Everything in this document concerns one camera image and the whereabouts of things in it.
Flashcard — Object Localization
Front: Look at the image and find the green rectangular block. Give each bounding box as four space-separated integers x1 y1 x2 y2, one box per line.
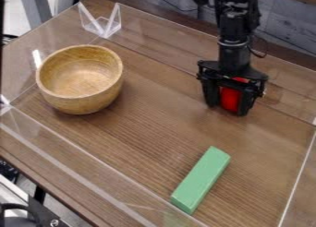
170 146 230 215

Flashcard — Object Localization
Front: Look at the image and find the red felt strawberry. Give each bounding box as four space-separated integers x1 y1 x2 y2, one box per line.
219 78 249 115

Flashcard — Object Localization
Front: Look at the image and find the wooden bowl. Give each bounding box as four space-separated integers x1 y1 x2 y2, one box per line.
36 44 123 114

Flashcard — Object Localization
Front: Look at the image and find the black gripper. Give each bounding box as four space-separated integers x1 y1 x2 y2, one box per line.
196 41 267 116

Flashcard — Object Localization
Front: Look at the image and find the clear acrylic corner bracket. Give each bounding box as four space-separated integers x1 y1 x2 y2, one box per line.
77 2 121 39

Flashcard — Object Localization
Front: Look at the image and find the clear acrylic tray wall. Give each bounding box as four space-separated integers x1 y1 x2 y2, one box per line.
0 6 316 227

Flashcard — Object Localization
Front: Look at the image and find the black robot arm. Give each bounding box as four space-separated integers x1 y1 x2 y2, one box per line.
194 0 267 116

